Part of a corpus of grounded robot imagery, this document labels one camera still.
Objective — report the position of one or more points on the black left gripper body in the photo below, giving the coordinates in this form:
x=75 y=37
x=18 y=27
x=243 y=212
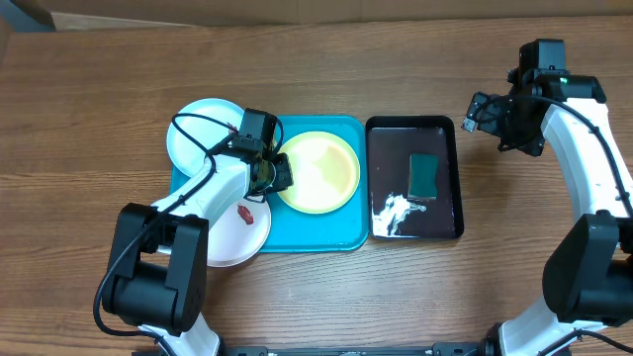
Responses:
x=279 y=176

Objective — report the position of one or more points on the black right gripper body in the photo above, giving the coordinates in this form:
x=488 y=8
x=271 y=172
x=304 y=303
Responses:
x=517 y=131

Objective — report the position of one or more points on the yellow green plate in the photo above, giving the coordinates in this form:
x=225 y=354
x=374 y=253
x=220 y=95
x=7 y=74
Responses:
x=325 y=170

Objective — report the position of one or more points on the light blue plate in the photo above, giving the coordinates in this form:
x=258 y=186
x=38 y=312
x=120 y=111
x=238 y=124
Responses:
x=186 y=155

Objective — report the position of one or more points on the green sponge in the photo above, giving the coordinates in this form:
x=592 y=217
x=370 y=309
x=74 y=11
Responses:
x=422 y=177

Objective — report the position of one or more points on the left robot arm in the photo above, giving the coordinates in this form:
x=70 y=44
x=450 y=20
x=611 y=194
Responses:
x=155 y=282

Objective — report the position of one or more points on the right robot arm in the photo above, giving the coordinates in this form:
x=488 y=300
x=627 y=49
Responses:
x=584 y=288

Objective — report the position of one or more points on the teal plastic tray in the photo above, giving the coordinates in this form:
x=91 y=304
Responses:
x=344 y=229

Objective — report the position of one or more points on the black rectangular tray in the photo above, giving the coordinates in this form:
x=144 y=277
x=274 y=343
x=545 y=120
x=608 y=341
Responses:
x=390 y=140

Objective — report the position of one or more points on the red stain on pink plate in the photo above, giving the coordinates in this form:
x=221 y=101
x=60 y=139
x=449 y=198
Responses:
x=245 y=214

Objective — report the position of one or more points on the red stain on blue plate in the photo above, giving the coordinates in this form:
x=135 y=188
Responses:
x=232 y=128

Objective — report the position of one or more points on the pink plate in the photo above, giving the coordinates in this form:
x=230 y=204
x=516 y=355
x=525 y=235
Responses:
x=232 y=241

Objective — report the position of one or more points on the cardboard backdrop panel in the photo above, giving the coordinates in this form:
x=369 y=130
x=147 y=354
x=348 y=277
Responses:
x=298 y=12

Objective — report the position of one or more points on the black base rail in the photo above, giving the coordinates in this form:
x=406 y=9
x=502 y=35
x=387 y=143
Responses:
x=346 y=350

